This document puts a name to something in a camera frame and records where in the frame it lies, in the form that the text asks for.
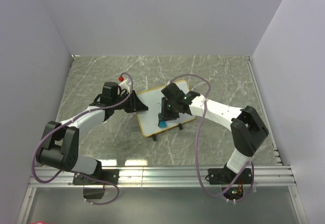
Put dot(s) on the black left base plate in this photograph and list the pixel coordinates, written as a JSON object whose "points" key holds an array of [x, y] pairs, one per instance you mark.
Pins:
{"points": [[99, 177]]}

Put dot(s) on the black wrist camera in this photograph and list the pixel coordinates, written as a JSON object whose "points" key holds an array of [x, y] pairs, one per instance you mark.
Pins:
{"points": [[174, 90], [109, 90]]}

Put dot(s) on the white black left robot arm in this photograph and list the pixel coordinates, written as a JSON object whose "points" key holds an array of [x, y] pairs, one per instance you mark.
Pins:
{"points": [[59, 146]]}

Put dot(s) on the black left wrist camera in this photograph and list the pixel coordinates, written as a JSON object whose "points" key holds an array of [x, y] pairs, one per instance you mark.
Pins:
{"points": [[109, 90]]}

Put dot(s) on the blue bone-shaped eraser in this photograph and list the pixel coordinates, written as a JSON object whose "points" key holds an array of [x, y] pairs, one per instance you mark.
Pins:
{"points": [[162, 124]]}

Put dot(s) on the aluminium front rail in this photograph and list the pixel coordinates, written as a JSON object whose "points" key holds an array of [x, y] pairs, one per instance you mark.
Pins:
{"points": [[174, 176]]}

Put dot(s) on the aluminium rail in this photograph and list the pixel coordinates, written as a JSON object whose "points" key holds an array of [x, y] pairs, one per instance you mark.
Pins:
{"points": [[174, 176], [260, 101]]}

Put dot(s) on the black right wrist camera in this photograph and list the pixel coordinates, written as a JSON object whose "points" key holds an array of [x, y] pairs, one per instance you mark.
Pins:
{"points": [[174, 90]]}

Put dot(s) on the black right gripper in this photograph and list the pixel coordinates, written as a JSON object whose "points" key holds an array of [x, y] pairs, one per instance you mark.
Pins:
{"points": [[165, 115]]}

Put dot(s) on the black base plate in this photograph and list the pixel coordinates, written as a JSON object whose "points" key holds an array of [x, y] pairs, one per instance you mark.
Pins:
{"points": [[218, 176], [99, 177]]}

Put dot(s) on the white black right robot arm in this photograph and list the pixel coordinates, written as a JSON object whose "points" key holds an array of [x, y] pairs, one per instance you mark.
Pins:
{"points": [[245, 124]]}

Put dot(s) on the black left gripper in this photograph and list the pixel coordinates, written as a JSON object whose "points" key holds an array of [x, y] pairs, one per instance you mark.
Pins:
{"points": [[135, 104]]}

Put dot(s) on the aluminium right side rail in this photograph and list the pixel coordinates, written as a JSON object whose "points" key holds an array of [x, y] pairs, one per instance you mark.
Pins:
{"points": [[260, 101]]}

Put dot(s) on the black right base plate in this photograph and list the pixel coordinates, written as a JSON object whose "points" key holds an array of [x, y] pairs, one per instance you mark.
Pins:
{"points": [[218, 176]]}

